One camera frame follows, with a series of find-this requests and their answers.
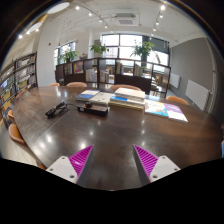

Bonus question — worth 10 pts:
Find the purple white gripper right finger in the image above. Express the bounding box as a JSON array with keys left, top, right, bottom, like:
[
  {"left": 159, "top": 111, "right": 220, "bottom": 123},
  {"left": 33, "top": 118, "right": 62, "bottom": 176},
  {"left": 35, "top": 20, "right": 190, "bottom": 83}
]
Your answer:
[{"left": 133, "top": 145, "right": 180, "bottom": 183}]

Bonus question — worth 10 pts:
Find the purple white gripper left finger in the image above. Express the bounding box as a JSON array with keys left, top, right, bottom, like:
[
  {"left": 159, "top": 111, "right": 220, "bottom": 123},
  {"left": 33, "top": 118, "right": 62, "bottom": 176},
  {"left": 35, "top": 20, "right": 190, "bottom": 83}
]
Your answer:
[{"left": 46, "top": 145, "right": 94, "bottom": 184}]

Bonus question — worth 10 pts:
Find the black charger plug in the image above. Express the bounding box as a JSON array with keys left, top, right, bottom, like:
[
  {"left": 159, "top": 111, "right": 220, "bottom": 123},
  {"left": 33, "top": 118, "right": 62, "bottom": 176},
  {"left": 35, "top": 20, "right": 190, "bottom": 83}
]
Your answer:
[{"left": 84, "top": 102, "right": 93, "bottom": 108}]

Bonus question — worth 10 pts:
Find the purple white book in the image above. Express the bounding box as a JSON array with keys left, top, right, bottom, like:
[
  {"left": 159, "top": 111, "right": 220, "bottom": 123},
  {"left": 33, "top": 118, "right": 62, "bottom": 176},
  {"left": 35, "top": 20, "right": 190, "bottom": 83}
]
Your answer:
[{"left": 165, "top": 103, "right": 188, "bottom": 123}]

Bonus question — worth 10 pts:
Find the colourful illustrated book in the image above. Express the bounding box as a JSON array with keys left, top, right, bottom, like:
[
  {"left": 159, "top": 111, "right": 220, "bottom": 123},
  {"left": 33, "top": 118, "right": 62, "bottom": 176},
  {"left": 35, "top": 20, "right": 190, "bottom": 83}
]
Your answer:
[{"left": 144, "top": 100, "right": 168, "bottom": 117}]

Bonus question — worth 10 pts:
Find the black power strip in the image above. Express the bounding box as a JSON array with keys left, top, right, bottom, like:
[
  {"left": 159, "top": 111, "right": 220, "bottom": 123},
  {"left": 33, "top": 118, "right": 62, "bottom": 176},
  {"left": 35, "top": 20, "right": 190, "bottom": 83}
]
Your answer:
[{"left": 77, "top": 105, "right": 108, "bottom": 116}]

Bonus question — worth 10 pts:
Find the orange chair near left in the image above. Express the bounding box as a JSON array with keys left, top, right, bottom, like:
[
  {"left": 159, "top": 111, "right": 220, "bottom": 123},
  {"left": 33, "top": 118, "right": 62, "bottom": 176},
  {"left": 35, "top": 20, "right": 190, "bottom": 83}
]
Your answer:
[{"left": 8, "top": 124, "right": 25, "bottom": 145}]

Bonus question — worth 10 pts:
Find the orange chair right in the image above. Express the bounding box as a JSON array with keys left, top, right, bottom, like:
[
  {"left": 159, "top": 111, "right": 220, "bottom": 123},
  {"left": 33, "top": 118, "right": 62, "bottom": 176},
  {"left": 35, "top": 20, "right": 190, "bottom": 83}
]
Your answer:
[{"left": 166, "top": 96, "right": 189, "bottom": 105}]

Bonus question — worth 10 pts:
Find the blue cover book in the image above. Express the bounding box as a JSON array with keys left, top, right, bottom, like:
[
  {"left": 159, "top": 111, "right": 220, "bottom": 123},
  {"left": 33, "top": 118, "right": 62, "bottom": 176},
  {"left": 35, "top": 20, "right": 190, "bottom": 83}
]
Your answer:
[{"left": 75, "top": 90, "right": 99, "bottom": 101}]

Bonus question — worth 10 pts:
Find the white cover book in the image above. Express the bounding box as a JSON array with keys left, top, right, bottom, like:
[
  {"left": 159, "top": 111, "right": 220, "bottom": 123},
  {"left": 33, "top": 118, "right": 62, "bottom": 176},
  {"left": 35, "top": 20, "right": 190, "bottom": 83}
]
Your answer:
[{"left": 90, "top": 92, "right": 112, "bottom": 105}]

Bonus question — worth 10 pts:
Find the stacked cream top book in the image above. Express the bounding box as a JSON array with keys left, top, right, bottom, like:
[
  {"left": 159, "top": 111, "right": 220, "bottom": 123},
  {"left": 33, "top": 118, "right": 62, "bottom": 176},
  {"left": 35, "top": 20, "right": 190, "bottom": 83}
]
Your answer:
[{"left": 114, "top": 88, "right": 145, "bottom": 102}]

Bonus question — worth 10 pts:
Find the blue book under stack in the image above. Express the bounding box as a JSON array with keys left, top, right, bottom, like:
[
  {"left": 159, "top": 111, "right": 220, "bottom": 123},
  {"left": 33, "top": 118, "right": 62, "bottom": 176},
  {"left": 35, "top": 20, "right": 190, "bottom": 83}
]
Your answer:
[{"left": 109, "top": 96, "right": 144, "bottom": 109}]

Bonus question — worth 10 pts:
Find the orange chair far left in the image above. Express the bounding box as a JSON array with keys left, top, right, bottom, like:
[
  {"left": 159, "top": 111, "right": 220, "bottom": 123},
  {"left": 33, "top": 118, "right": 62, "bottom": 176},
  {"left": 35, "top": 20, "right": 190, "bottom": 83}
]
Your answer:
[{"left": 8, "top": 110, "right": 15, "bottom": 123}]

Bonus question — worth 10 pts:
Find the orange chair behind table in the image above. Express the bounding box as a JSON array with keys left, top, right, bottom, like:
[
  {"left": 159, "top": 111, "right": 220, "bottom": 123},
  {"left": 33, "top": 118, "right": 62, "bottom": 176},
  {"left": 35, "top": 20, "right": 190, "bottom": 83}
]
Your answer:
[{"left": 66, "top": 82, "right": 87, "bottom": 87}]

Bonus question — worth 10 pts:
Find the orange chair far centre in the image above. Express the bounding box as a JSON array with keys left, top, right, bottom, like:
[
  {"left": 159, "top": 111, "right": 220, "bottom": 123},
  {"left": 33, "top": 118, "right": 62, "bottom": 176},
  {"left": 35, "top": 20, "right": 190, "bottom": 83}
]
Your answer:
[{"left": 109, "top": 84, "right": 142, "bottom": 91}]

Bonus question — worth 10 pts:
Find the dark wooden divider bookshelf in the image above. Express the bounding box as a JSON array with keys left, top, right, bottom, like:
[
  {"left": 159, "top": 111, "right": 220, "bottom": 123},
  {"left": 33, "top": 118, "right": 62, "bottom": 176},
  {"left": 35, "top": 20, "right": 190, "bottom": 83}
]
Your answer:
[{"left": 56, "top": 57, "right": 171, "bottom": 95}]

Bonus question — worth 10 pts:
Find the green potted plant left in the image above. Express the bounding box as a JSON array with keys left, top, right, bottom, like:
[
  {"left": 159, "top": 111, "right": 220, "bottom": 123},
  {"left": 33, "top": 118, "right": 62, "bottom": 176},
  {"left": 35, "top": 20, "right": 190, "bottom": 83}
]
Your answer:
[{"left": 58, "top": 50, "right": 79, "bottom": 63}]

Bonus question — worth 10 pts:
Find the green potted plant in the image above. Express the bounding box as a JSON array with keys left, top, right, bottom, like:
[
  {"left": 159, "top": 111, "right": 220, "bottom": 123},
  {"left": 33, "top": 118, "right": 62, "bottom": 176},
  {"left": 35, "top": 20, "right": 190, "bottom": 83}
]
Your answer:
[
  {"left": 131, "top": 41, "right": 155, "bottom": 67},
  {"left": 58, "top": 50, "right": 79, "bottom": 63},
  {"left": 90, "top": 42, "right": 109, "bottom": 58}
]

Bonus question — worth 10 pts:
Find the green potted plant right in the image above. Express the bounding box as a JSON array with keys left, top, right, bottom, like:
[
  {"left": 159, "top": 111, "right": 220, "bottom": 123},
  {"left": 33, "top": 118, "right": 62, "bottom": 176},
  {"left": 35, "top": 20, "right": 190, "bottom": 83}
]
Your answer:
[{"left": 131, "top": 41, "right": 155, "bottom": 67}]

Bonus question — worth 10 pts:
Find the green potted plant centre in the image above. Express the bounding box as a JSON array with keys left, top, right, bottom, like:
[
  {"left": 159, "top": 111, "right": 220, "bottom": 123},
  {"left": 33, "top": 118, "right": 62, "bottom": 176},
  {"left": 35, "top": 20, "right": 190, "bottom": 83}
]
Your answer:
[{"left": 90, "top": 42, "right": 109, "bottom": 58}]

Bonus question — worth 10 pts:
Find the ceiling air conditioner vent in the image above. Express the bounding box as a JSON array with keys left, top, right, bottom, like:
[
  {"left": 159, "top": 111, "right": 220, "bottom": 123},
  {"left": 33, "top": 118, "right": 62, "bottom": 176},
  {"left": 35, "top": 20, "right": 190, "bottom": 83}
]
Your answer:
[{"left": 115, "top": 13, "right": 136, "bottom": 26}]

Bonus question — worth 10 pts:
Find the black coiled power cable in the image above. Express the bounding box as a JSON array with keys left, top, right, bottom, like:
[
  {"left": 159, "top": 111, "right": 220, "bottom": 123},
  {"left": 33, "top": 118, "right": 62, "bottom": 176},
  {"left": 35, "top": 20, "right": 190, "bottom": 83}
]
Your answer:
[{"left": 44, "top": 101, "right": 80, "bottom": 119}]

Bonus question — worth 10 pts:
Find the white wall radiator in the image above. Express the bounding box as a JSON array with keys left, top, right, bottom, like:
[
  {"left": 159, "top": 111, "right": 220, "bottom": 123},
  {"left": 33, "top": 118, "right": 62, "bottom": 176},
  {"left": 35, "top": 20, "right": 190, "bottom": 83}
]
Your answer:
[{"left": 185, "top": 80, "right": 210, "bottom": 111}]

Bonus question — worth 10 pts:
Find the left wall bookshelf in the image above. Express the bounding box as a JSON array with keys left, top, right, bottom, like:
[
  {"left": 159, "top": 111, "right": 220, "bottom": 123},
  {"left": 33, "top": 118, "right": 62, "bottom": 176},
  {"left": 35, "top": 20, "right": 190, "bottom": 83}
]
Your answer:
[{"left": 0, "top": 52, "right": 37, "bottom": 117}]

